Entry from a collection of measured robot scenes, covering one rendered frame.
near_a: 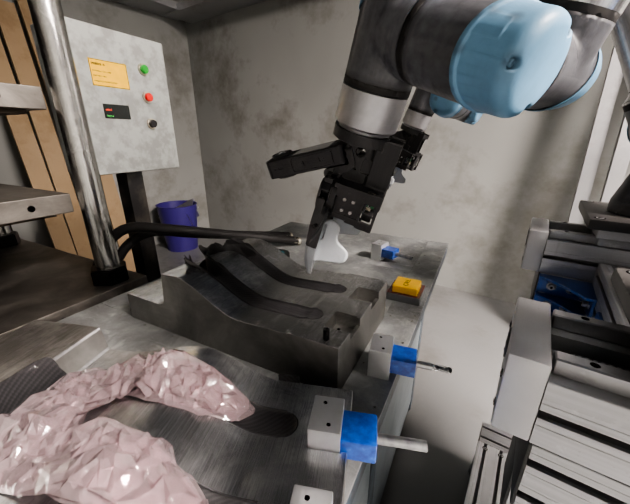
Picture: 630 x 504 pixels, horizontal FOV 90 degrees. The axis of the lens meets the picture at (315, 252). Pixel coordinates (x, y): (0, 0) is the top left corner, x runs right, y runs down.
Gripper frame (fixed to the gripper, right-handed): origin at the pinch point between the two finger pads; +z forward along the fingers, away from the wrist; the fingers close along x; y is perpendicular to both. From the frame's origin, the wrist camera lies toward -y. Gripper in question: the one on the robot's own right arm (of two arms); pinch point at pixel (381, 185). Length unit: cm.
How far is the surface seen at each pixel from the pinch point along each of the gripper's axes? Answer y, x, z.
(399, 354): 42, -51, 7
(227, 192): -250, 122, 139
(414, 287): 32.2, -25.8, 9.4
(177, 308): 6, -71, 18
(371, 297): 30, -43, 7
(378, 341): 38, -52, 7
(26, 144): -257, -55, 88
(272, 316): 23, -63, 10
